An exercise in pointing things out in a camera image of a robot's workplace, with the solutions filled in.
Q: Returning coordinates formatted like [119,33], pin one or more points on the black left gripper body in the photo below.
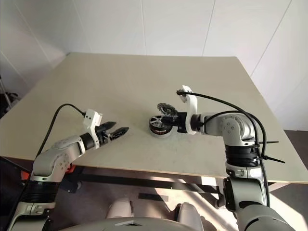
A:
[104,136]

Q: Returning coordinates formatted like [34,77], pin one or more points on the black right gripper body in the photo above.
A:
[181,121]

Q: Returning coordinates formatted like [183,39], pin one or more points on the black spoked rotor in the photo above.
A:
[156,121]

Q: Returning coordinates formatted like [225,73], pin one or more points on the silver motor housing copper windings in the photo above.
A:
[160,133]

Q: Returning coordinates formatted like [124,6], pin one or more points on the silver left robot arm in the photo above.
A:
[55,158]

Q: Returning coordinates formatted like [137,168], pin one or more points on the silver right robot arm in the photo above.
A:
[233,127]

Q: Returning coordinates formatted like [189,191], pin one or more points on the orange red object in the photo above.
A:
[69,169]

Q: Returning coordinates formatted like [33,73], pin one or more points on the black floor tape strip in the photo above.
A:
[154,197]

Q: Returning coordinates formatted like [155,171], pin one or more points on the pale rounded shape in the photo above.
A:
[187,214]
[120,209]

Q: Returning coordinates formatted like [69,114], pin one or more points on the grey table leg tube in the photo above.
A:
[219,202]

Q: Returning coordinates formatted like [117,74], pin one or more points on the black zip tie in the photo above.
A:
[270,142]
[274,159]

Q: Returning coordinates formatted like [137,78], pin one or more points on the silver robot torso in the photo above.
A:
[149,225]

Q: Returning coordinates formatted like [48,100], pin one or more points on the black tripod equipment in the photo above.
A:
[7,101]

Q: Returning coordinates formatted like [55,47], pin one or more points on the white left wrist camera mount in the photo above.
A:
[90,119]

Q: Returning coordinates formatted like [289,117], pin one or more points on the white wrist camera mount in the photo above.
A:
[90,119]
[192,101]

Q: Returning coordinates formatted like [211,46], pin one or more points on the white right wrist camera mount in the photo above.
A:
[192,101]

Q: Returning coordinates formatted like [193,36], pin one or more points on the black table frame bar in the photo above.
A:
[144,181]

